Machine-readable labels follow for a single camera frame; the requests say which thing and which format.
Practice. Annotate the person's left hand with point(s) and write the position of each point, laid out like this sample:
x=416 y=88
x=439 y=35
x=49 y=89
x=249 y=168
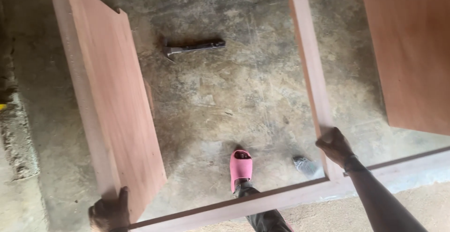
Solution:
x=110 y=212

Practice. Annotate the person's right hand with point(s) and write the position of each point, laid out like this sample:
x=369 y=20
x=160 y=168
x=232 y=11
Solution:
x=336 y=148

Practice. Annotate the plywood cabinet frame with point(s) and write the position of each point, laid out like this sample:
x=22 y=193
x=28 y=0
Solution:
x=116 y=102

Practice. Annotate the dark wristband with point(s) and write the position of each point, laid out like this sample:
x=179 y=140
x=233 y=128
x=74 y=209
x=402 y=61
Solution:
x=353 y=163

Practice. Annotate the grey crumpled bag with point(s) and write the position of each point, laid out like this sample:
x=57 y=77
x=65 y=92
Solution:
x=305 y=165

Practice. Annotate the pink slipper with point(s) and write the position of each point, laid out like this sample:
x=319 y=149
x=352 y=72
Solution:
x=241 y=168

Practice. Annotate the person's dark trouser leg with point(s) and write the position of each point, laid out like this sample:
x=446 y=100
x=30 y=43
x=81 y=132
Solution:
x=262 y=218

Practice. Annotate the small yellow object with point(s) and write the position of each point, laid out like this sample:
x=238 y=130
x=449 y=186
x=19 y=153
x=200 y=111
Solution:
x=2 y=107

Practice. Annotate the dark metal claw hammer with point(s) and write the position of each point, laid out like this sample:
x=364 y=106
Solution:
x=191 y=47

